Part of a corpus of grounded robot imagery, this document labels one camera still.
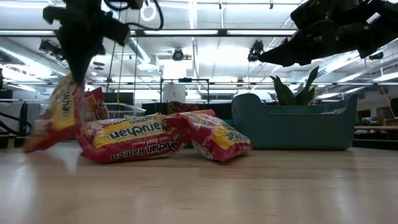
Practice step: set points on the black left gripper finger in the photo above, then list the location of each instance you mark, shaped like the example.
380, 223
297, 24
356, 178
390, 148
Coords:
72, 62
84, 63

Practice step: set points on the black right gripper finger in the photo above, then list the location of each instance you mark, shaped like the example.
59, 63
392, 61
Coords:
303, 63
289, 49

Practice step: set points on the red Maruchan noodle pack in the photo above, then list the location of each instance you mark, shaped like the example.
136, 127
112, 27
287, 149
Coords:
98, 109
133, 140
62, 112
217, 140

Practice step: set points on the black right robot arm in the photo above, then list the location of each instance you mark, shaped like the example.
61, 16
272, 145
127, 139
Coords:
388, 34

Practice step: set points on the black studio lamp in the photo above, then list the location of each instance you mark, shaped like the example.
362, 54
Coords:
255, 51

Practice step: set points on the green potted plant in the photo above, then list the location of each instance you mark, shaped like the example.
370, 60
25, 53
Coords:
286, 93

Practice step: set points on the clear plastic bin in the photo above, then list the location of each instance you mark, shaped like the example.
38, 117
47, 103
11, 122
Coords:
124, 110

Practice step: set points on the large teal plastic bin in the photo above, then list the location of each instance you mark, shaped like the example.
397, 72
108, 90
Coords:
295, 130

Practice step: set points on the wooden background table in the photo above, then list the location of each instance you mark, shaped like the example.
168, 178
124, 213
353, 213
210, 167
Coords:
373, 127

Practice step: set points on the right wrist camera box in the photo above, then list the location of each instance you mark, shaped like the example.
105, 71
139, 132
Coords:
311, 14

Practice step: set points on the black mounted camera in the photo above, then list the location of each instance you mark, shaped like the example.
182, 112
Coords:
178, 54

